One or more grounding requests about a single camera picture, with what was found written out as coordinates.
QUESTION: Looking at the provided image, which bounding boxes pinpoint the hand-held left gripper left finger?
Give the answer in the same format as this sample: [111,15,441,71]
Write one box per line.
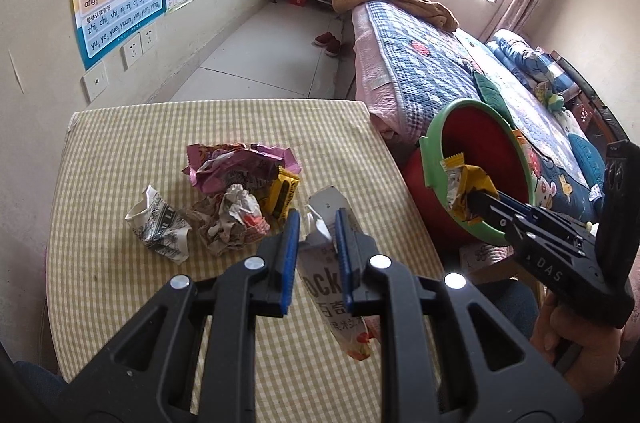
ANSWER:
[67,209,302,423]

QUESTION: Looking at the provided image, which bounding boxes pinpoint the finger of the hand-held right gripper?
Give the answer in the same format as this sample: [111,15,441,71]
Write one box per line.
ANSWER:
[494,194,588,245]
[467,192,576,255]

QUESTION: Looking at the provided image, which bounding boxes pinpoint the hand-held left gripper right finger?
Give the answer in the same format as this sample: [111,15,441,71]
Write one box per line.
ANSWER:
[334,207,586,423]

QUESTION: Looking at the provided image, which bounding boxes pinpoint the white snack carton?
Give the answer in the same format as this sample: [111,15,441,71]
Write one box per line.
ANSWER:
[297,186,373,361]

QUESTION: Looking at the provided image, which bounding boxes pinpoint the yellow white snack wrapper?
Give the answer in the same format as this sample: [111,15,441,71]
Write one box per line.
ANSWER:
[440,153,498,224]

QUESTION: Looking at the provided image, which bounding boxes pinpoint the red bucket with green rim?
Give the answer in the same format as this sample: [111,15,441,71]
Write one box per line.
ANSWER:
[402,99,546,246]

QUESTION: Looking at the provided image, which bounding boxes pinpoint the person's right forearm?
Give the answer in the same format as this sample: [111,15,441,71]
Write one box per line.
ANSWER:
[620,253,640,369]

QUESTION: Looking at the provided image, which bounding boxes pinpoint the person's right hand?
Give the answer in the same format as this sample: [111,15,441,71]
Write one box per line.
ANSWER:
[530,293,626,386]

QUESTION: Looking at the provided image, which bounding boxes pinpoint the floral seat cushion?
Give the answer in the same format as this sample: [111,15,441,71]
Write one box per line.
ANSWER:
[457,243,511,274]

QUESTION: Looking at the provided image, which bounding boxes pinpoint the yellow black snack wrapper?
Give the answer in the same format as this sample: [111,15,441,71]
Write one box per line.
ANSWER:
[267,166,301,219]

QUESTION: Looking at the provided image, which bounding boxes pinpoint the crumpled paper wrapper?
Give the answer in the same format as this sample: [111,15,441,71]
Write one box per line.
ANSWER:
[192,184,271,256]

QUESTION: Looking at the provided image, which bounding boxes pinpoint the person's right leg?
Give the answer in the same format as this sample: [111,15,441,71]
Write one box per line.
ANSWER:
[475,280,543,344]

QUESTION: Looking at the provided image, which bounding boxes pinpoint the person's leg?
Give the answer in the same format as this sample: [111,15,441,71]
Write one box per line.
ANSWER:
[475,280,543,344]
[12,360,68,404]

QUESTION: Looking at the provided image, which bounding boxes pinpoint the bed with quilted cover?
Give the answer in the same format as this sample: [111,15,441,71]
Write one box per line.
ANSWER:
[452,28,606,224]

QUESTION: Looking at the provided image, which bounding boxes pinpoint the purple snack wrapper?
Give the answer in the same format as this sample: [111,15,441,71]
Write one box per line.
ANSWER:
[181,143,301,196]

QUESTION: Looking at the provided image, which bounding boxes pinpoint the green leaf cushion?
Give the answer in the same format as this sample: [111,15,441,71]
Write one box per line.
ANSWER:
[472,70,516,129]

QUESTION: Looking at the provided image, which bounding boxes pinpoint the green plush toy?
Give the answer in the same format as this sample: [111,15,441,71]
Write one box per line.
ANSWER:
[537,80,566,111]

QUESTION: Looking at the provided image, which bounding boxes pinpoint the dark wooden headboard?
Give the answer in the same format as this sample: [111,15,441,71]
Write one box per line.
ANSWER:
[550,50,640,154]

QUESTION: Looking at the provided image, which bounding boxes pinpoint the crumpled printed paper cup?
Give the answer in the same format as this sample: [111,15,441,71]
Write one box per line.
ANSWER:
[125,184,193,265]

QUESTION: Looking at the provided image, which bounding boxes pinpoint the blue patterned pillow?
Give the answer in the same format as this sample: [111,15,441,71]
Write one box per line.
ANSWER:
[487,28,573,86]

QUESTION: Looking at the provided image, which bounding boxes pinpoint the blue checked quilt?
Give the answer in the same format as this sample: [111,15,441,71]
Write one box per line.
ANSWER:
[365,0,501,139]

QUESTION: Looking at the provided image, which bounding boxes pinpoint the pink bedspread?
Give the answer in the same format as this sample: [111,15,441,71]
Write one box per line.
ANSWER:
[350,6,426,139]

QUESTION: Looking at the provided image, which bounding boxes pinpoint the mustard yellow blanket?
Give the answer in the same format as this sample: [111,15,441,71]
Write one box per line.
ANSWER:
[332,0,460,31]

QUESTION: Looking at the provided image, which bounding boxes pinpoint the person's left leg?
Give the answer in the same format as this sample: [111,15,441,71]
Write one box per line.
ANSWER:
[12,360,68,404]

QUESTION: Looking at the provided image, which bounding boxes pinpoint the white wall socket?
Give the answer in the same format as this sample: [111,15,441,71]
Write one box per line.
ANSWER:
[139,26,158,55]
[81,60,108,103]
[120,37,143,71]

